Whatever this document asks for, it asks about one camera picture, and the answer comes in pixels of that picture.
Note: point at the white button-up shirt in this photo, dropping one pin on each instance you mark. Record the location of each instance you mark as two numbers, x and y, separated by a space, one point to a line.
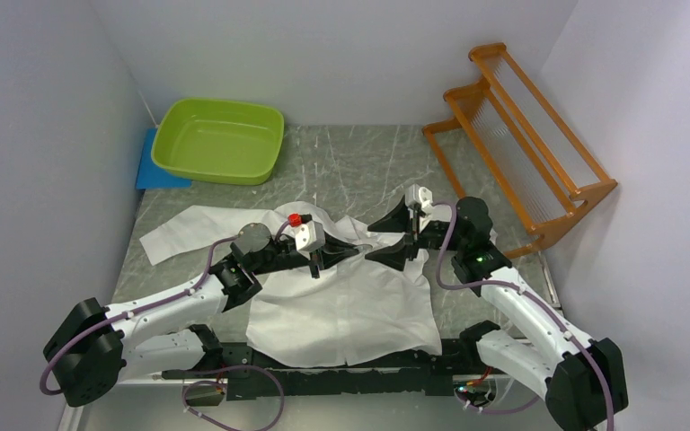
353 313

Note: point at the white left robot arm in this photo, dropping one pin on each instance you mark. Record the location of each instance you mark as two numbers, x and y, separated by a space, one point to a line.
96 346

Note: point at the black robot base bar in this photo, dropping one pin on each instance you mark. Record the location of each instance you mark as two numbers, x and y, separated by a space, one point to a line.
405 371

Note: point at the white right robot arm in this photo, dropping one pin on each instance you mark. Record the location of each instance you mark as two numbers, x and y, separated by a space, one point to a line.
580 379

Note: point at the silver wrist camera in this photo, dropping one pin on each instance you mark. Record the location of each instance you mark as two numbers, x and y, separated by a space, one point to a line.
309 235
419 196

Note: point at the green plastic basin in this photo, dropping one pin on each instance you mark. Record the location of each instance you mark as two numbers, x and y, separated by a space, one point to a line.
219 141

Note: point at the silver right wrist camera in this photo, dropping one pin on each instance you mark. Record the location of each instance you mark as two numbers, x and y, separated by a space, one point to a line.
419 196

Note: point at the orange wooden rack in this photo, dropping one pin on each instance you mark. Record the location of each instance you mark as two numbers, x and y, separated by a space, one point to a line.
545 172

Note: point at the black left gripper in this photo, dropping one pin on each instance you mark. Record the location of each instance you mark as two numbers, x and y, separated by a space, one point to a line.
340 251

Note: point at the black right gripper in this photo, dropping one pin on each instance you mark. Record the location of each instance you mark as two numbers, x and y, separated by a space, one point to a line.
398 220

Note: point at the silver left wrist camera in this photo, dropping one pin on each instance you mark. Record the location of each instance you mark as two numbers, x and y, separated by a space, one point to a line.
309 235

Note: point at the blue flat mat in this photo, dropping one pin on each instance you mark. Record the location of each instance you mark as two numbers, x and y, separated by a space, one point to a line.
150 176

